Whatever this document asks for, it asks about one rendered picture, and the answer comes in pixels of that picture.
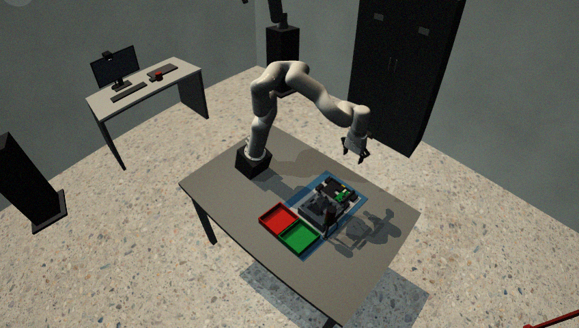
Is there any red bin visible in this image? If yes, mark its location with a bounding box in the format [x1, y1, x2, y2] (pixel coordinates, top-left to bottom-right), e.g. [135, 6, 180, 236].
[258, 202, 299, 239]

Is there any green bin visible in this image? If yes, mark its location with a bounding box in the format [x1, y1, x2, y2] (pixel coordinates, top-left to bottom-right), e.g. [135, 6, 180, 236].
[278, 218, 321, 257]

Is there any green circuit board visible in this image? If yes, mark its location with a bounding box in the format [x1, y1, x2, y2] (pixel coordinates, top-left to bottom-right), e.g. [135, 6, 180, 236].
[334, 189, 350, 202]

